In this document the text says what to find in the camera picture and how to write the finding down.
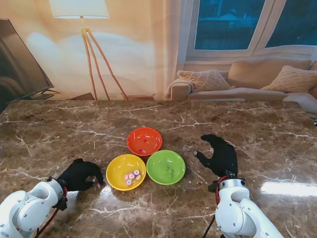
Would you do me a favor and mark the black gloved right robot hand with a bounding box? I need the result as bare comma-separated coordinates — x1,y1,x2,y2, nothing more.
194,134,239,177

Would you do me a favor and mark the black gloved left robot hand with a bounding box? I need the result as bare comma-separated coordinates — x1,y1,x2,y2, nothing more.
56,158,105,192

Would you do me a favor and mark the yellow plastic bowl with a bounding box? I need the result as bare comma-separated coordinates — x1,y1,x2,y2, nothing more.
106,154,147,191

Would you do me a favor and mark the green plastic bowl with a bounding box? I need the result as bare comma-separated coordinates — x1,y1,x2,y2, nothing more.
146,149,186,185

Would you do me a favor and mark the beige sofa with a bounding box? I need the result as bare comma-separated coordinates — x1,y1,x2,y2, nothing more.
166,58,317,115

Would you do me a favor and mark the orange plastic bowl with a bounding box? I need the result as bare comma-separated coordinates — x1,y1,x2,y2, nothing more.
126,127,163,157

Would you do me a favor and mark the cream knitted pillow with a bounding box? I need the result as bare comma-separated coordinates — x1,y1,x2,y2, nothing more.
176,69,231,92
261,65,317,93

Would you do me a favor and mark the sheer cream curtain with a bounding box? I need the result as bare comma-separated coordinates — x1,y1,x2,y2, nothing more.
155,0,202,100

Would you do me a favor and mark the dark flat screen television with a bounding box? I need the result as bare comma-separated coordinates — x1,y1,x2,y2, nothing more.
0,19,61,101

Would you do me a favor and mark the white framed window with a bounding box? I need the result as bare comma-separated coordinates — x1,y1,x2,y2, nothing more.
185,0,317,61

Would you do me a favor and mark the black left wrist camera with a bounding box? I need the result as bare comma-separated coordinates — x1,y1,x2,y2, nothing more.
58,195,69,211

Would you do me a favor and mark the left arm red black cable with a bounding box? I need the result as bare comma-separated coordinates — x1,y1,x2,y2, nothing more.
36,185,69,238

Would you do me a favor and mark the arm red black cable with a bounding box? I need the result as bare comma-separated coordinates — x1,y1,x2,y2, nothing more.
202,173,230,238
36,185,69,238

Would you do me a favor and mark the right arm red black cable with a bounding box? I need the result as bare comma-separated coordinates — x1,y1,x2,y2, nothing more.
202,173,230,238

